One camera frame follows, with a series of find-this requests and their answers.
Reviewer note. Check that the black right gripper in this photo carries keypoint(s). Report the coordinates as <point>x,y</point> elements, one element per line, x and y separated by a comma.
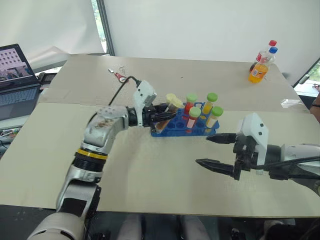
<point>245,152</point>

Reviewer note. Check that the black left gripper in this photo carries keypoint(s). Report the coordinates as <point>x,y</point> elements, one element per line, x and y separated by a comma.
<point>149,117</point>

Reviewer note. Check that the brown tube with pale yellow cap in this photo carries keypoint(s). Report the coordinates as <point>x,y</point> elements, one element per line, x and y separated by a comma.
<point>172,105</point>

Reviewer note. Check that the person's forearm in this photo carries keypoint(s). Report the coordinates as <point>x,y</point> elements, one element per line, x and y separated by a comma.
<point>316,103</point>

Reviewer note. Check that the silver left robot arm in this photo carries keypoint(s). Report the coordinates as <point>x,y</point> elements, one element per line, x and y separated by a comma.
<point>105,130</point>

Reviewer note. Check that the blue test tube rack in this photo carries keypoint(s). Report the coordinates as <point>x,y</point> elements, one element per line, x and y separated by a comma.
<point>175,128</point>

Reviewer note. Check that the red tube with green cap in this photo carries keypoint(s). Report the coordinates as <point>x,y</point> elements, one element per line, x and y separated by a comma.
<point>189,106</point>

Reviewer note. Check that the pink tube with green cap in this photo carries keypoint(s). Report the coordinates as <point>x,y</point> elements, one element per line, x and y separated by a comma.
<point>192,121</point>

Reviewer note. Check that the yellow tube with green cap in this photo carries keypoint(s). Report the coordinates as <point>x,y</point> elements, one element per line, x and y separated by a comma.
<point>212,119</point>

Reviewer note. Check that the orange tube with green cap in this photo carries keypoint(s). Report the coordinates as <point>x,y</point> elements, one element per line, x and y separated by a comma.
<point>207,106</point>

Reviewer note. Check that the small white clip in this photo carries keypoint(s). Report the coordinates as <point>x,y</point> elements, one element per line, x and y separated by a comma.
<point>111,70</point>

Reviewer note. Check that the clear plastic bag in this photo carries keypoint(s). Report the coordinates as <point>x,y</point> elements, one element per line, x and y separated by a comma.
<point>291,103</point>

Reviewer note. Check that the orange soda bottle, blue cap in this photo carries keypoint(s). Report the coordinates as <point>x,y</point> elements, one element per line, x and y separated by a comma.
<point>260,71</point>

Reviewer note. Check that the cola bottle with red cap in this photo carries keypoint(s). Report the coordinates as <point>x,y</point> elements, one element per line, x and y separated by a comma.
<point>262,56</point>

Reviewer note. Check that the black box beside laptop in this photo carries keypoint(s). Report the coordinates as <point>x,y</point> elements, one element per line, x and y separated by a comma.
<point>47,77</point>

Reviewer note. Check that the open black laptop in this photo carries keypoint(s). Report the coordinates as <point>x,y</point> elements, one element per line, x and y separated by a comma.
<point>15,82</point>

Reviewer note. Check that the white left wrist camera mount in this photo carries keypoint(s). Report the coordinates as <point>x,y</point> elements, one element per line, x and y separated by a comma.
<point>143,91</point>

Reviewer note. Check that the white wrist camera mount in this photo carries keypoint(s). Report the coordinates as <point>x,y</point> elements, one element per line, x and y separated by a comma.
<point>257,130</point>
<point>143,91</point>

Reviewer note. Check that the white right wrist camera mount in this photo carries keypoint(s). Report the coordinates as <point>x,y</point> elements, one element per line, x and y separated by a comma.
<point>257,130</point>

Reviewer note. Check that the dark window frame post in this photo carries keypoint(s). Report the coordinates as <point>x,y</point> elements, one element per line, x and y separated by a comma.
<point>106,27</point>

